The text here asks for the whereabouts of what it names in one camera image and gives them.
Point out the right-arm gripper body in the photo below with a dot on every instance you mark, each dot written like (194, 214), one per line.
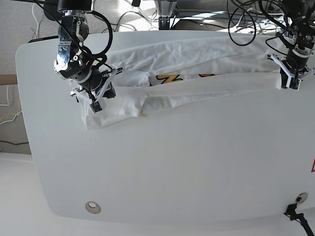
(93, 82)

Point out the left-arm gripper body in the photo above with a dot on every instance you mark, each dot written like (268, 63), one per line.
(295, 62)

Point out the white printed T-shirt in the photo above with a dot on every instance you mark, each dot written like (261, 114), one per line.
(166, 75)

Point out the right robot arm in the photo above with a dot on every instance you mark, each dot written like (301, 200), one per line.
(74, 60)

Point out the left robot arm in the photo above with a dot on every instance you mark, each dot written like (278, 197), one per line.
(296, 41)

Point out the black flat device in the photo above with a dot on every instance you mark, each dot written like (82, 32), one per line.
(44, 38)

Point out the brown cardboard box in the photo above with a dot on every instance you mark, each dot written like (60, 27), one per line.
(8, 79)

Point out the red warning sticker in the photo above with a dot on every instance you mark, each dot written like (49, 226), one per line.
(313, 167)

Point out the silver table grommet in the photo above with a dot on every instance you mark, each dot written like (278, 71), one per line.
(93, 207)

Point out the grey table grommet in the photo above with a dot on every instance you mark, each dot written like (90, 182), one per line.
(301, 198)

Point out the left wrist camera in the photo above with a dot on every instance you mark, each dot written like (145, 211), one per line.
(293, 83)

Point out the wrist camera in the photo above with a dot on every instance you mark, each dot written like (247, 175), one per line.
(95, 107)
(293, 83)

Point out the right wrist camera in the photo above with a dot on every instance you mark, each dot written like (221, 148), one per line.
(95, 107)

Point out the silver aluminium upright post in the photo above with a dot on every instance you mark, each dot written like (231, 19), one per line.
(167, 12)

